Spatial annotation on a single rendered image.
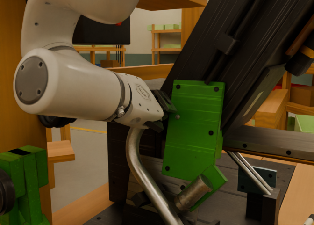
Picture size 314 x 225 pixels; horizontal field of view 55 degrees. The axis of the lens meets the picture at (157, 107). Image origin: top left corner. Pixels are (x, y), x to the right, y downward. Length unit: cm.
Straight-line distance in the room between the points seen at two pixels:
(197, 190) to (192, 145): 9
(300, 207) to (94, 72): 73
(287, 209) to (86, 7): 79
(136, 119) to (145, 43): 1042
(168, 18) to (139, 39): 132
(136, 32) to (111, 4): 1079
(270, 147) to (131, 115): 34
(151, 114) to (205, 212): 43
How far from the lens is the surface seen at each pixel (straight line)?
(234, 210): 91
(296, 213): 95
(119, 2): 33
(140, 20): 1107
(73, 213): 94
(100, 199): 100
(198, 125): 63
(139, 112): 51
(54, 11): 44
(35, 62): 40
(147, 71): 122
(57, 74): 38
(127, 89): 48
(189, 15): 147
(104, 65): 741
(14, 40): 69
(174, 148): 65
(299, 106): 379
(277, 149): 71
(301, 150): 70
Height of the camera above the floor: 133
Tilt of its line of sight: 10 degrees down
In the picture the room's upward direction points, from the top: straight up
